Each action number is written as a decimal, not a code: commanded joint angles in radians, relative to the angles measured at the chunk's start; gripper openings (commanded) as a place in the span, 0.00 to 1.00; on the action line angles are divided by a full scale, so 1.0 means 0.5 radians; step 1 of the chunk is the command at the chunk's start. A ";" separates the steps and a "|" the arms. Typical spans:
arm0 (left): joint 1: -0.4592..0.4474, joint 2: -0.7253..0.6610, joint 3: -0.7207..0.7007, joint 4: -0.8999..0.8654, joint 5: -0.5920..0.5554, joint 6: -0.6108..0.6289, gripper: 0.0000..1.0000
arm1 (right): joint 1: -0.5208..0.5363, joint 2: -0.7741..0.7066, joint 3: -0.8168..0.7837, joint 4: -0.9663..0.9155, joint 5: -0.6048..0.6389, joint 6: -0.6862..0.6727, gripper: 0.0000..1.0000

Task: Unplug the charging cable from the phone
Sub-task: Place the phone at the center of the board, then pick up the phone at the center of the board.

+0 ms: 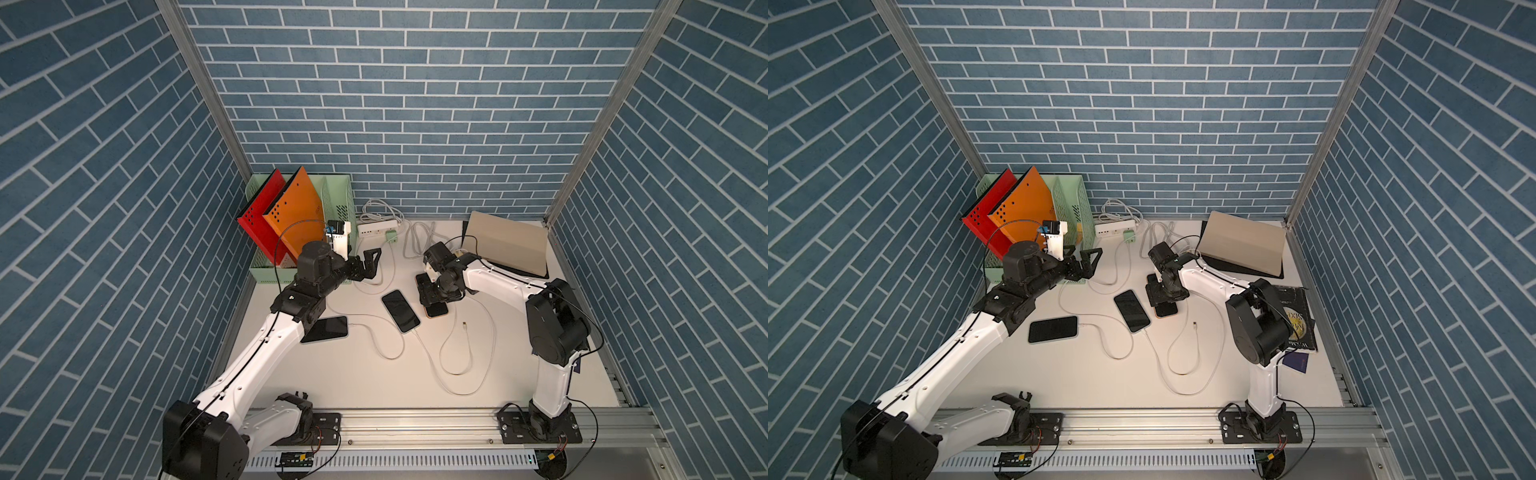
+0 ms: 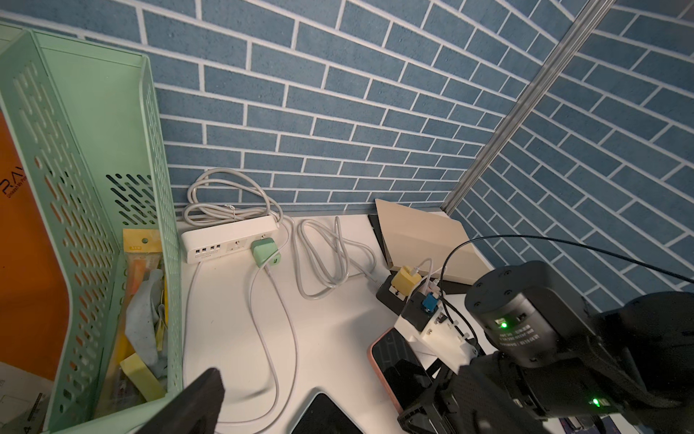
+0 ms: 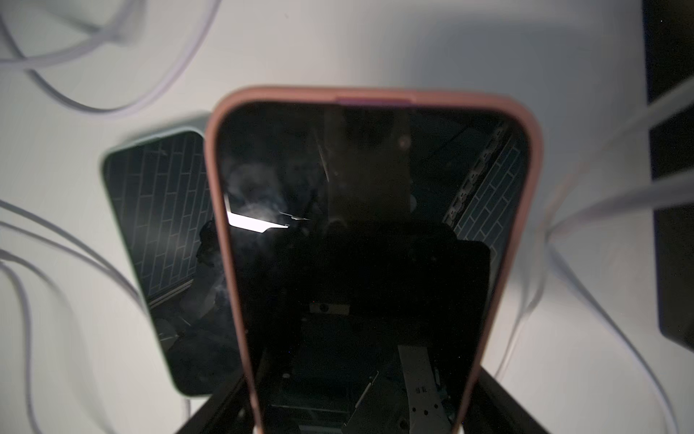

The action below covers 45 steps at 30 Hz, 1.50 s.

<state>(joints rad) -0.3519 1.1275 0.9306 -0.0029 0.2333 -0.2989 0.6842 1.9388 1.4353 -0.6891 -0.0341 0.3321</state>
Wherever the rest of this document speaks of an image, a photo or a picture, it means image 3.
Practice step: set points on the phone with pink case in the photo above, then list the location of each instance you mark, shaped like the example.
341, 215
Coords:
366, 236

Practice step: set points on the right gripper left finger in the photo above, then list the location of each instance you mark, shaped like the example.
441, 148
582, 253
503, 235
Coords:
227, 411

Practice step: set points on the black book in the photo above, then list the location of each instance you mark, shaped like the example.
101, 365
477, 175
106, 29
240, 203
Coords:
668, 43

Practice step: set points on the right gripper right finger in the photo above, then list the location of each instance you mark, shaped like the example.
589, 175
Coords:
493, 411

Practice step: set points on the phone with green case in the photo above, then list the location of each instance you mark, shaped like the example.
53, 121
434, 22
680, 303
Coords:
159, 193

